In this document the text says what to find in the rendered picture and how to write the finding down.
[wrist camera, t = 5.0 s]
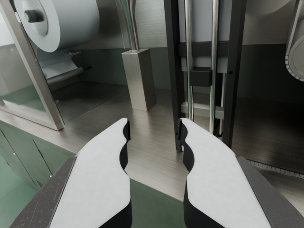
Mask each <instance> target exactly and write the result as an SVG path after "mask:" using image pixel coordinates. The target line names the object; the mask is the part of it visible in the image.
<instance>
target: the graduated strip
mask: <svg viewBox="0 0 304 228"><path fill-rule="evenodd" d="M245 159H246V160H248V161H249V162H250V163H251V164H252V165H253V166H257V167H260V168H264V169H268V170H271V171H275V172H278V173H282V174H286V175H289V176H293V177H297V178H300V179H303V180H304V173H301V172H297V171H293V170H289V169H285V168H282V167H278V166H274V165H270V164H266V163H263V162H259V161H255V160H251V159H247V158H245Z"/></svg>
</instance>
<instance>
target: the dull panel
mask: <svg viewBox="0 0 304 228"><path fill-rule="evenodd" d="M147 48H149V49H150V56H151V63H152V73H153V80H154V87H155V88H156V89H165V90H171V82H170V71H169V60H168V49H167V47H147ZM140 49H144V48H140ZM285 53H286V43H284V44H253V45H242V52H241V61H240V70H239V79H238V88H237V97H240V98H249V99H257V100H269V101H278V102H286V103H295V104H304V81H300V80H298V79H296V78H295V77H293V76H292V75H291V74H290V73H289V71H288V69H287V67H286V64H285ZM184 90H185V92H187V72H186V71H184ZM194 93H202V94H210V87H200V86H194Z"/></svg>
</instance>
